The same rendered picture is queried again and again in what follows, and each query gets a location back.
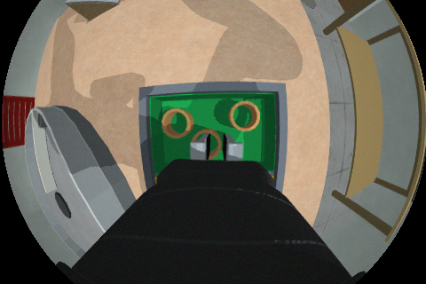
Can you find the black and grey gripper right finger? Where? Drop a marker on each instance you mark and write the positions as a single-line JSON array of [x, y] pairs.
[[232, 151]]

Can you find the dark grey divided bin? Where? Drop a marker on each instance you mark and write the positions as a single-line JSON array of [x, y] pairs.
[[209, 104]]

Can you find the grey metal sleeve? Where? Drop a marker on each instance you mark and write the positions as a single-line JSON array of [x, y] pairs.
[[41, 120]]

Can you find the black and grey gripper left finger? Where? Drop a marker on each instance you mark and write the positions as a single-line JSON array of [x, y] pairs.
[[199, 150]]

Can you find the bronze bushing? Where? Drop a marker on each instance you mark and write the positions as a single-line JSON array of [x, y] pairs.
[[215, 152], [255, 116], [166, 123]]

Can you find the grey round turntable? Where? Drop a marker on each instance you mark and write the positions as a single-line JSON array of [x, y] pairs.
[[77, 158]]

